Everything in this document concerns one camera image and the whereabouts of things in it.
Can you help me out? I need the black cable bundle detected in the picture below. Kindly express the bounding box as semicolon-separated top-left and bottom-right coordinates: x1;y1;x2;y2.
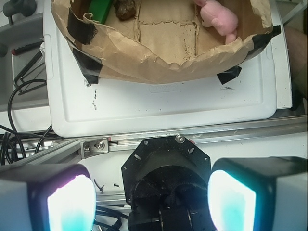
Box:
0;48;58;167

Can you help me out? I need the red black screwdriver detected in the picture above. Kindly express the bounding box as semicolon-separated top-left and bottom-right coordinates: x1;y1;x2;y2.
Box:
11;41;43;55

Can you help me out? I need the pink plush bunny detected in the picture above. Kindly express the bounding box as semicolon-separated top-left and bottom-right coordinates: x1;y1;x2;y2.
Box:
194;0;238;44

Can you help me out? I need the aluminium extrusion rail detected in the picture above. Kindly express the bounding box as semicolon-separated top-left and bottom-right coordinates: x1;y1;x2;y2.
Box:
0;115;308;167

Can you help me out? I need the brown paper bag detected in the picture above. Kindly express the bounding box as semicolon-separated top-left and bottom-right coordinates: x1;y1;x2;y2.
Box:
51;0;281;84

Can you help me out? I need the grey clamp knob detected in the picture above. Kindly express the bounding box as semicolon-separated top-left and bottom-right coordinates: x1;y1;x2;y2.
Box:
3;0;37;26

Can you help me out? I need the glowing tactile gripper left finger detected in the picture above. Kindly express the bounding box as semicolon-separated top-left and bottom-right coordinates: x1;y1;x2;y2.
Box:
0;164;96;231

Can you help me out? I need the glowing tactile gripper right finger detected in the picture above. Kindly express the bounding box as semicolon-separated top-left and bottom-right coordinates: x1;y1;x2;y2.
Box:
207;156;308;231

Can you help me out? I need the metal corner bracket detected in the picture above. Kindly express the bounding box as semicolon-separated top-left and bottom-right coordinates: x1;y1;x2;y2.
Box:
80;138;109;159

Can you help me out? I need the green rectangular block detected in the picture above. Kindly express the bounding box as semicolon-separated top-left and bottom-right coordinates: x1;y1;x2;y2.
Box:
88;0;113;24

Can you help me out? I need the dark brown rock lump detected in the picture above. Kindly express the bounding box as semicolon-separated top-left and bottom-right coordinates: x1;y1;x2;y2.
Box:
113;0;136;20

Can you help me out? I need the black octagonal mounting plate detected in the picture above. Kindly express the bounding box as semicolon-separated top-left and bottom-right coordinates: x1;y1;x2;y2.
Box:
122;146;215;231

